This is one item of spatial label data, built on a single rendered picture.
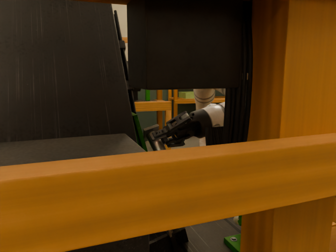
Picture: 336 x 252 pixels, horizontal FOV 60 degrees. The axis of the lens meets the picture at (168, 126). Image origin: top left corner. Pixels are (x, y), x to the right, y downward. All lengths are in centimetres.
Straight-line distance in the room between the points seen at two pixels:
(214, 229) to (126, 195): 65
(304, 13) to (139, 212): 37
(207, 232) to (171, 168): 62
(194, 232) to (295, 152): 56
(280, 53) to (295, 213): 27
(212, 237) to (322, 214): 40
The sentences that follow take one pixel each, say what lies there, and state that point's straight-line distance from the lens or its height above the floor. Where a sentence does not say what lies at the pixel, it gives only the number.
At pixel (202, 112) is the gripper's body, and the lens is 76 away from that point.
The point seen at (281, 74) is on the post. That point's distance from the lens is 49.
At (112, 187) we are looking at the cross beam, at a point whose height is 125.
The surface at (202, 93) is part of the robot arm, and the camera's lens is 122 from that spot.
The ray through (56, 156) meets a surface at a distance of 52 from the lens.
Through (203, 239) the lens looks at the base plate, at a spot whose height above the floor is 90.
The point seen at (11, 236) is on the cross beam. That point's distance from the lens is 35.
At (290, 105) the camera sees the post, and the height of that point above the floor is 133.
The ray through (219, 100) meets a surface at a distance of 629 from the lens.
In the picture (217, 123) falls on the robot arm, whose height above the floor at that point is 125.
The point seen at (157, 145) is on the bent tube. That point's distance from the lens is 72.
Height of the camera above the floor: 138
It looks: 10 degrees down
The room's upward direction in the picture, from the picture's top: straight up
